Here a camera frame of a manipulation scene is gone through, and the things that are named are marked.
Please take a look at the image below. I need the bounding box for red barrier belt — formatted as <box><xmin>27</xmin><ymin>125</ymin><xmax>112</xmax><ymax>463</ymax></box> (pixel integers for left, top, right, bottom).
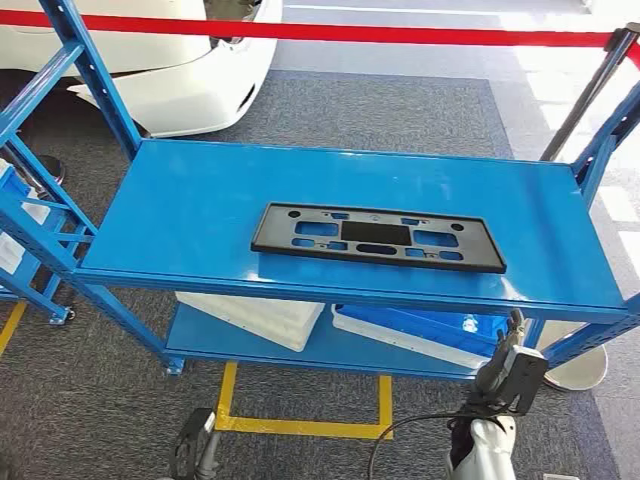
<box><xmin>0</xmin><ymin>7</ymin><xmax>640</xmax><ymax>68</ymax></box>

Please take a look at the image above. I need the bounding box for large white plastic tray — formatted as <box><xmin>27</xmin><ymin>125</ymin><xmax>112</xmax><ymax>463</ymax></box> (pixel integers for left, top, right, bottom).
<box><xmin>174</xmin><ymin>291</ymin><xmax>326</xmax><ymax>354</ymax></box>

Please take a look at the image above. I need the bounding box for white car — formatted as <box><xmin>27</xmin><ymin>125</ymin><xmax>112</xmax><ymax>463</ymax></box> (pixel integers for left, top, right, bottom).
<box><xmin>0</xmin><ymin>0</ymin><xmax>284</xmax><ymax>139</ymax></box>

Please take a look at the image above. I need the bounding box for white plastic bin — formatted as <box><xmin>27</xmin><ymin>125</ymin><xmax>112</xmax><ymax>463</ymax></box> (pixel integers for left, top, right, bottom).
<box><xmin>331</xmin><ymin>307</ymin><xmax>491</xmax><ymax>371</ymax></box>

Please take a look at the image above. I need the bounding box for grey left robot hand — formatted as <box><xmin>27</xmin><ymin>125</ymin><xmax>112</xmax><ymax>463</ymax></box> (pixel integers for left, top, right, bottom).
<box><xmin>195</xmin><ymin>430</ymin><xmax>223</xmax><ymax>480</ymax></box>

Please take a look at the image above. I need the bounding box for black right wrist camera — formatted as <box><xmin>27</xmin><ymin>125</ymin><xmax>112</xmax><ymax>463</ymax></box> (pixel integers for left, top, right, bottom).
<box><xmin>500</xmin><ymin>344</ymin><xmax>549</xmax><ymax>417</ymax></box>

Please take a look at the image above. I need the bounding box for blue metal shelf rack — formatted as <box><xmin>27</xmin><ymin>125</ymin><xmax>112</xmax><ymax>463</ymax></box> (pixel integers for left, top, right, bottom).
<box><xmin>0</xmin><ymin>0</ymin><xmax>640</xmax><ymax>382</ymax></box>
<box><xmin>0</xmin><ymin>158</ymin><xmax>76</xmax><ymax>326</ymax></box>

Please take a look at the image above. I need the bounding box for dark stanchion post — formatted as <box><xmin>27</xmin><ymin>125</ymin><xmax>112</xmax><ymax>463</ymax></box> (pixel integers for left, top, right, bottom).
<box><xmin>0</xmin><ymin>148</ymin><xmax>66</xmax><ymax>200</ymax></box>

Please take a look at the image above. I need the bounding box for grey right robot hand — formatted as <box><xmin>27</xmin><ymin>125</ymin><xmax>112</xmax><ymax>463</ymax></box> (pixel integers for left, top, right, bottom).
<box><xmin>475</xmin><ymin>309</ymin><xmax>525</xmax><ymax>399</ymax></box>

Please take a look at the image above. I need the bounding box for black plastic license plate bracket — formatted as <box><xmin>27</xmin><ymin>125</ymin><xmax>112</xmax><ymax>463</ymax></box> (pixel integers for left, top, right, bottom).
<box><xmin>250</xmin><ymin>201</ymin><xmax>507</xmax><ymax>275</ymax></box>

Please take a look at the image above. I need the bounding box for white plastic part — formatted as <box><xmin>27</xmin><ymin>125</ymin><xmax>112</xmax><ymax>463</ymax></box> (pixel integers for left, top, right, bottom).
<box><xmin>22</xmin><ymin>188</ymin><xmax>51</xmax><ymax>227</ymax></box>
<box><xmin>0</xmin><ymin>231</ymin><xmax>25</xmax><ymax>276</ymax></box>

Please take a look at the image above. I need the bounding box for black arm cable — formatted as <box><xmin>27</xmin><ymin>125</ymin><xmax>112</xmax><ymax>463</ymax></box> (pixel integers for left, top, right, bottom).
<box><xmin>367</xmin><ymin>409</ymin><xmax>501</xmax><ymax>480</ymax></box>

